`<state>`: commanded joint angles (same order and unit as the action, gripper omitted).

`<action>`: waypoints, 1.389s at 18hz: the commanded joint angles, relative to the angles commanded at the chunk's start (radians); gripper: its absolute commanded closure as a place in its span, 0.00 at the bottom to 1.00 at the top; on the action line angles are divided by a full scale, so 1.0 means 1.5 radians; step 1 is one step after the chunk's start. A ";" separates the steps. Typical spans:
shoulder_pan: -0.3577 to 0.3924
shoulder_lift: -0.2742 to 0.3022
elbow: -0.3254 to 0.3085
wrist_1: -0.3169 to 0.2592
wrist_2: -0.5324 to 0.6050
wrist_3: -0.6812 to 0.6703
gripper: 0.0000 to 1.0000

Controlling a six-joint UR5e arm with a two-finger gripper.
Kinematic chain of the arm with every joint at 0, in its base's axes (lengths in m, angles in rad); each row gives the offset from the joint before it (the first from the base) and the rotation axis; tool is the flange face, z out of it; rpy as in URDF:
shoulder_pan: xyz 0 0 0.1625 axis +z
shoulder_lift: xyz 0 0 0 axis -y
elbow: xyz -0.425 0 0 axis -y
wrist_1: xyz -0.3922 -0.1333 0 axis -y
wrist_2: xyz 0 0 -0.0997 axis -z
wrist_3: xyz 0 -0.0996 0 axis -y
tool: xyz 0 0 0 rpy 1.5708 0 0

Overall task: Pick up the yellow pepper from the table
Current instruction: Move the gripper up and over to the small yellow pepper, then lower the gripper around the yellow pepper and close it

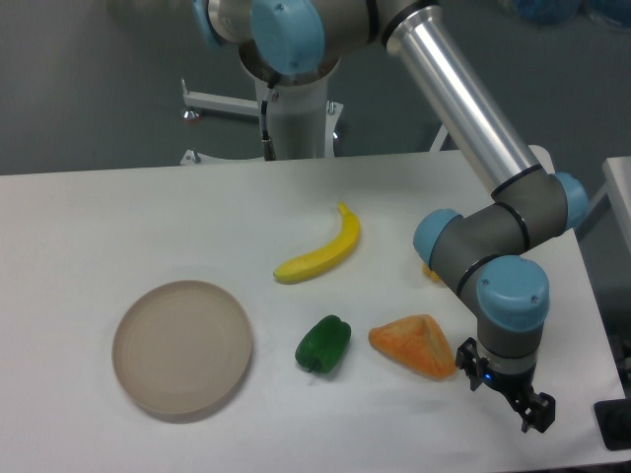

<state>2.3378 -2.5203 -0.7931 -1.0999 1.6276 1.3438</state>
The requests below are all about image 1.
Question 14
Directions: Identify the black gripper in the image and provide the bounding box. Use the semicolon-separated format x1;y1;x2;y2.
455;337;556;434

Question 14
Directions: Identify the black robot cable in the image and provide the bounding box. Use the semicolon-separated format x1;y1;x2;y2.
260;72;282;163

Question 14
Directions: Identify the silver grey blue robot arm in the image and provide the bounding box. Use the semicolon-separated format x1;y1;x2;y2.
192;1;588;432

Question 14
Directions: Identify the white table at right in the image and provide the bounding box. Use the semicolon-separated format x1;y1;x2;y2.
575;156;631;247

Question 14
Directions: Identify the black device at right edge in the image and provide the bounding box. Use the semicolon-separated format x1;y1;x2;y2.
594;398;630;451

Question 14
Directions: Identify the orange triangular bread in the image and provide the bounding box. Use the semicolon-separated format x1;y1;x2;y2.
368;314;456;379

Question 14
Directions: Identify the blue bag in background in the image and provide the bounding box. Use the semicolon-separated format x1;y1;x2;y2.
506;0;630;33

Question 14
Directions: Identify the green bell pepper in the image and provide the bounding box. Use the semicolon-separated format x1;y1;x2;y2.
295;314;352;374

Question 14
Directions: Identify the yellow banana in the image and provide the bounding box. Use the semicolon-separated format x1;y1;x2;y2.
273;202;361;284

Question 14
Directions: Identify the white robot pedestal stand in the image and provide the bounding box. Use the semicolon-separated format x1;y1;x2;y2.
178;48;345;167

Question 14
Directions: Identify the yellow bell pepper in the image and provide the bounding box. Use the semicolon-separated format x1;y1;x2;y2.
422;263;441;283

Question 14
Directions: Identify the beige round plate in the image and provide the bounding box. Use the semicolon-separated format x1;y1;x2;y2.
111;280;253;424

